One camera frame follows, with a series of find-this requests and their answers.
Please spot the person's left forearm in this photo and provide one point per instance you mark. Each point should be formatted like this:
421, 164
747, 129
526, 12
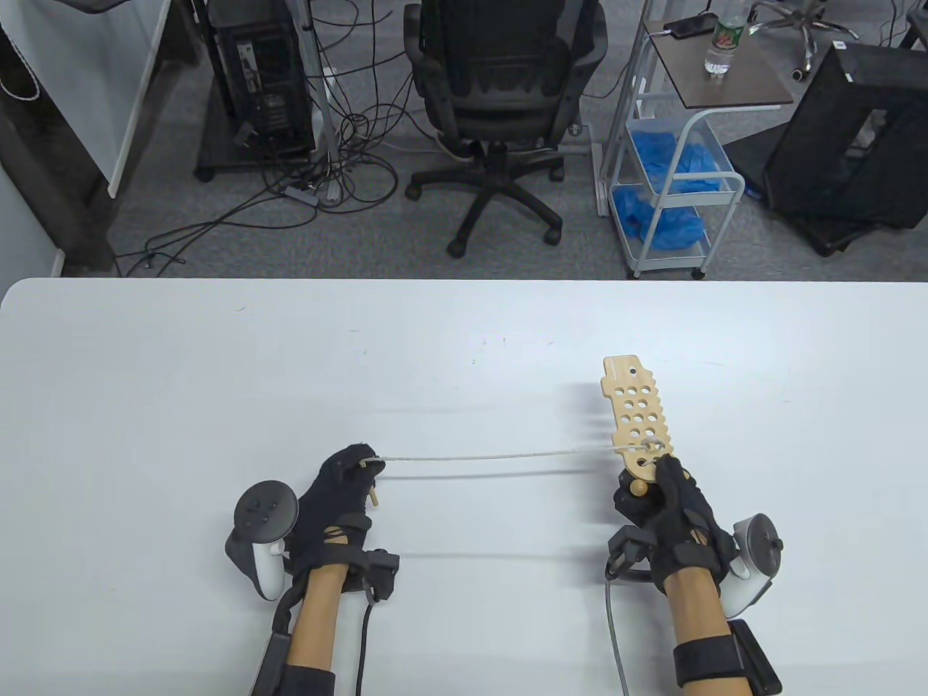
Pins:
315, 616

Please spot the grey white left hand controller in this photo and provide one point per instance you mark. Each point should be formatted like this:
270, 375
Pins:
264, 507

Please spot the clear plastic water bottle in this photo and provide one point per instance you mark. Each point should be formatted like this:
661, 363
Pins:
721, 43

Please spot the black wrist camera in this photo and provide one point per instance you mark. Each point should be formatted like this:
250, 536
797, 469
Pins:
623, 551
380, 569

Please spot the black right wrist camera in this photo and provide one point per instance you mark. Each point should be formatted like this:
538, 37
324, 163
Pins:
623, 551

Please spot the grey white hand controller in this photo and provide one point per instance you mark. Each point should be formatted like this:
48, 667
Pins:
264, 507
757, 544

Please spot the black flat stand base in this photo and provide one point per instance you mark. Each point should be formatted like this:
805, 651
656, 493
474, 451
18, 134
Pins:
834, 235

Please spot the white rolling cart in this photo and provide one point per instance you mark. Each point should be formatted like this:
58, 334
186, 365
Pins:
736, 181

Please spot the black mesh box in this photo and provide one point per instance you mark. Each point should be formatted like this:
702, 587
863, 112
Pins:
819, 145

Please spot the grey power strip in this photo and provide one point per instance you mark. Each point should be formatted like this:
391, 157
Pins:
299, 194

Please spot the wooden crocodile lacing toy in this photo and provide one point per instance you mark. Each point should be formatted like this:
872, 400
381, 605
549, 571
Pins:
620, 370

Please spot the person's left hand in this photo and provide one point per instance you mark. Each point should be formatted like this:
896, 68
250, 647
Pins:
330, 507

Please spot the black left forearm box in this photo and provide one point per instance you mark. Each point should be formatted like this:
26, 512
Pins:
270, 663

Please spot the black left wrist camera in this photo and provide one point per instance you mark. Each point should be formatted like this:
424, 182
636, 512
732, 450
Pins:
380, 569

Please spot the black phone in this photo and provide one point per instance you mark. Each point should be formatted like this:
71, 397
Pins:
692, 26

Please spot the black right forearm box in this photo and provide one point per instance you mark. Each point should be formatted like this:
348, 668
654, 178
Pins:
754, 660

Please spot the person's right forearm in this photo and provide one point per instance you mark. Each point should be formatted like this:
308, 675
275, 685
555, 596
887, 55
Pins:
696, 609

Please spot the black office chair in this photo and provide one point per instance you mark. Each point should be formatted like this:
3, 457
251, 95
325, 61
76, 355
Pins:
500, 94

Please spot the chrome chair base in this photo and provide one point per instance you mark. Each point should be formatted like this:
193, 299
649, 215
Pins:
803, 40

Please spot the brown side table top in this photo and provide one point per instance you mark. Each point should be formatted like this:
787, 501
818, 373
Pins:
739, 87

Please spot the black wheeled platform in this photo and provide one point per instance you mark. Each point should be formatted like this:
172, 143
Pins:
217, 156

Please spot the blue gloves pile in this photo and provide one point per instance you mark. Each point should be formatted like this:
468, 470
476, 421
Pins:
660, 217
689, 163

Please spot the grey white right hand controller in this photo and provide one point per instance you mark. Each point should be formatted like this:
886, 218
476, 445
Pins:
757, 544

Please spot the black computer tower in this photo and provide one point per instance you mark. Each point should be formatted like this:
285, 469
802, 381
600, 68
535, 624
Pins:
264, 72

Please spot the person's right hand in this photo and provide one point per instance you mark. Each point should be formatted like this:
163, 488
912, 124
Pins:
681, 522

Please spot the silver metal pole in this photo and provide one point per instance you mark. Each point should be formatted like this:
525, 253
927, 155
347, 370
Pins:
324, 109

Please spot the white board panel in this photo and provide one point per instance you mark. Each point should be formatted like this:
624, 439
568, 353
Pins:
87, 72

